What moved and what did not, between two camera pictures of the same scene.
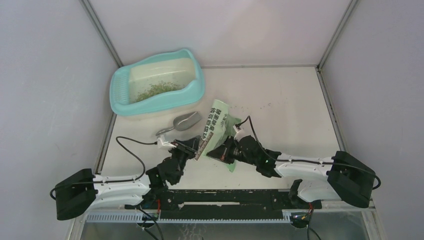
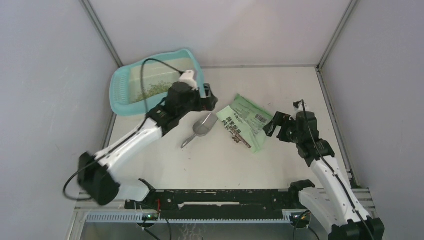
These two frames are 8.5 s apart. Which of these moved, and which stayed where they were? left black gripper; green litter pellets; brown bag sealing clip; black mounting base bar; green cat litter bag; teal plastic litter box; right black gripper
Moved: right black gripper; left black gripper; green cat litter bag; brown bag sealing clip
Stayed: green litter pellets; black mounting base bar; teal plastic litter box
